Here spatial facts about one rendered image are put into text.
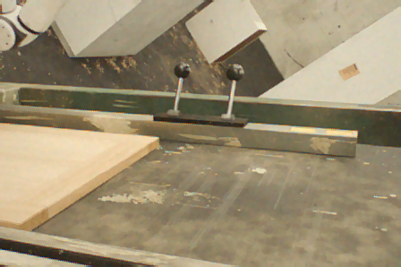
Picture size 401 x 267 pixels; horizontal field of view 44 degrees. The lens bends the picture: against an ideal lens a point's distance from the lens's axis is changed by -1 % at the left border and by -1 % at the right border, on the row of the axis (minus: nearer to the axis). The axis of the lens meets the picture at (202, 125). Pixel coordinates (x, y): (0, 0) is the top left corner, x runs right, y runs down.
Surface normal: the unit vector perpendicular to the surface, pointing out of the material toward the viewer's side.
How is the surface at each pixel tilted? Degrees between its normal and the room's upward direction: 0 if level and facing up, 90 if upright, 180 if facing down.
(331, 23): 90
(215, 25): 90
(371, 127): 90
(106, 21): 90
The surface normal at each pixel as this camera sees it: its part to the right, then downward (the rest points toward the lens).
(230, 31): -0.36, 0.14
